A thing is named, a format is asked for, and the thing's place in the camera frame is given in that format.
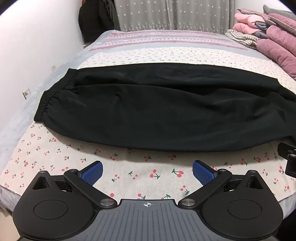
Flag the cherry print bed cloth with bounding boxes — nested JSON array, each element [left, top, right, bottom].
[[4, 47, 296, 202]]

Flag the pink folded clothes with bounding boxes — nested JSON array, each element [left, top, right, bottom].
[[233, 8, 274, 39]]

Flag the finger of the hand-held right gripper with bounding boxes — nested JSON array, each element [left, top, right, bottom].
[[277, 141, 296, 177]]

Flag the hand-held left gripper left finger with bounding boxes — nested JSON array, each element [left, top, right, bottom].
[[31, 161, 117, 208]]

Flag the dark hanging clothes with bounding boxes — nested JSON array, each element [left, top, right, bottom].
[[78, 0, 121, 44]]

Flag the grey star print curtain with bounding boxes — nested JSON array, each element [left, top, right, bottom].
[[112, 0, 236, 33]]

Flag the striped folded cloth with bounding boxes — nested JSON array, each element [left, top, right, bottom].
[[225, 29, 258, 49]]

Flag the mauve quilted duvet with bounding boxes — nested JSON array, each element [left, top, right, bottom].
[[256, 13, 296, 81]]

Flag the black pants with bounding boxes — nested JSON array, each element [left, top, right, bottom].
[[34, 63, 296, 153]]

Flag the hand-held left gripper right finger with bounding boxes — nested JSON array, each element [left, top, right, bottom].
[[178, 160, 266, 207]]

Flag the grey pillow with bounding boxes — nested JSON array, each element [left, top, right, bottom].
[[263, 5, 295, 18]]

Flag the bed with cherry-print sheet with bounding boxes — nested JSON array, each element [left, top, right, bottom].
[[0, 29, 271, 209]]

